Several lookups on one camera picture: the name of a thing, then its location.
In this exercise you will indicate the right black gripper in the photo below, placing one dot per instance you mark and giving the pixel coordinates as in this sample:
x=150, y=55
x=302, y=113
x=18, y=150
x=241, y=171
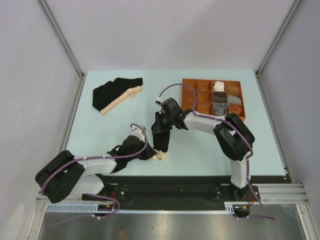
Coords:
x=158, y=126

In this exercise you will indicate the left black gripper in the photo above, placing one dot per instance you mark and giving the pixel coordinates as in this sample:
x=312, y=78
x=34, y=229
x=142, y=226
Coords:
x=148, y=153

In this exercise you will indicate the black underwear beige waistband front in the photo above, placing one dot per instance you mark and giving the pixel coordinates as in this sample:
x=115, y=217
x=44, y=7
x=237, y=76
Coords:
x=161, y=145

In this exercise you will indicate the black underwear beige waistband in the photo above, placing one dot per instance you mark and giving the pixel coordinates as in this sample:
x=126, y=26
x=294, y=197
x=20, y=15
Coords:
x=106, y=97
x=161, y=145

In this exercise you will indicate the grey striped boxer underwear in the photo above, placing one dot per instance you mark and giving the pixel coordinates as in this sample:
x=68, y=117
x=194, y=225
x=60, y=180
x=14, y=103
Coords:
x=220, y=108

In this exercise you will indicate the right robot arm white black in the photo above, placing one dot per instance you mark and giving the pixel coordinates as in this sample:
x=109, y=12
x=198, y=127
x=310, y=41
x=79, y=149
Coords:
x=235, y=139

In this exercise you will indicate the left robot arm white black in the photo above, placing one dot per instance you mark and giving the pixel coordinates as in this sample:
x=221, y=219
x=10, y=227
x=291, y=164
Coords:
x=64, y=175

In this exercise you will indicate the black underwear beige waistband back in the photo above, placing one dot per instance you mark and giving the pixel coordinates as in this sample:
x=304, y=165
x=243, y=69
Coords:
x=106, y=97

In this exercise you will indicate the wooden compartment tray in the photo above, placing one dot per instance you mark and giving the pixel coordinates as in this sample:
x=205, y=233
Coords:
x=197, y=94

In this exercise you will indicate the dark grey rolled cloth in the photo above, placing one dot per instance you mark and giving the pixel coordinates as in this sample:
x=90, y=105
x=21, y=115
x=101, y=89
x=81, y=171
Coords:
x=219, y=97

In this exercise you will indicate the white rolled cloth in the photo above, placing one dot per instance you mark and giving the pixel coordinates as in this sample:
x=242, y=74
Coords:
x=218, y=86

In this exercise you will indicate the light grey rolled cloth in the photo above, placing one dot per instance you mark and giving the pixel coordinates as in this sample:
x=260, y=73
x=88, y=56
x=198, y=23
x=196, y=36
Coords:
x=231, y=99

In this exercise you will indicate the orange rolled cloth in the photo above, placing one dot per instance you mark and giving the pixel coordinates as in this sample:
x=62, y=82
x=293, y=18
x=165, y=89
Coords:
x=235, y=110

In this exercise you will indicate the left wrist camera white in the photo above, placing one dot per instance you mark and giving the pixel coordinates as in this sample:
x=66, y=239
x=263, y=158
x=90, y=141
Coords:
x=139, y=133

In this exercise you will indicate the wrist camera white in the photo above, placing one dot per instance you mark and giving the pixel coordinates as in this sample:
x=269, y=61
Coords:
x=159, y=101
x=139, y=133

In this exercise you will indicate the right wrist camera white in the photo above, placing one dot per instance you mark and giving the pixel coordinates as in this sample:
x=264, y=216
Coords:
x=159, y=101

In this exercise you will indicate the white slotted cable duct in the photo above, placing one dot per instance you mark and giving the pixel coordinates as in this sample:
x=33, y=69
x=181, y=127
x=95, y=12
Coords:
x=97, y=208

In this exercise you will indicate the aluminium front rail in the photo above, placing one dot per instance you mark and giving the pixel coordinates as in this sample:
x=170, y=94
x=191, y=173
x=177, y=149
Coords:
x=267, y=193

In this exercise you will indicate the left aluminium frame post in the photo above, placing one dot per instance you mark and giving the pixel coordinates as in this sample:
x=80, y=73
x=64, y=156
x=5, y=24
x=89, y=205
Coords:
x=43, y=4

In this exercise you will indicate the aluminium frame post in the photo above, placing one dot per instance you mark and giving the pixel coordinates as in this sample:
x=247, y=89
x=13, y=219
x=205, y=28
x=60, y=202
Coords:
x=279, y=35
x=43, y=4

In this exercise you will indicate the right aluminium frame post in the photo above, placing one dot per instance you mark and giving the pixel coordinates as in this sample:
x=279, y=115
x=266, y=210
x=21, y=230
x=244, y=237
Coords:
x=279, y=35

